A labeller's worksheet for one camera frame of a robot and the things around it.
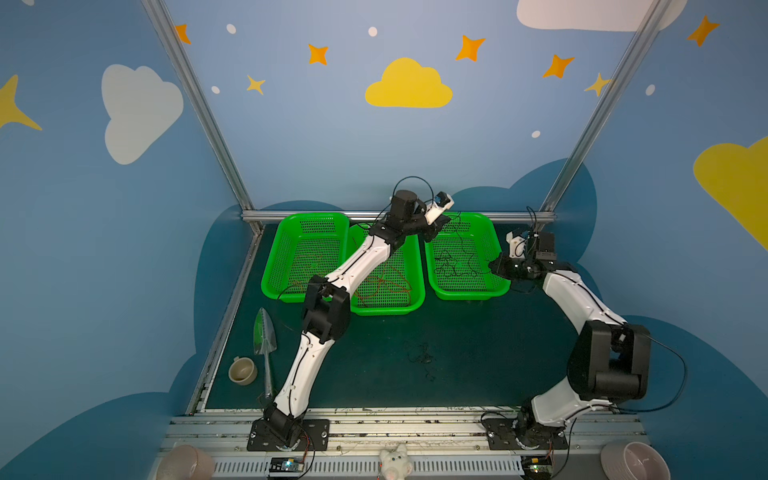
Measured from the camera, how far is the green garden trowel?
0.89 metres

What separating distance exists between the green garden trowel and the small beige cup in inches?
1.6

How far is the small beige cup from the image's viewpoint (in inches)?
31.5

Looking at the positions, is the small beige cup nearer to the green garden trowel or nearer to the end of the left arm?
the green garden trowel
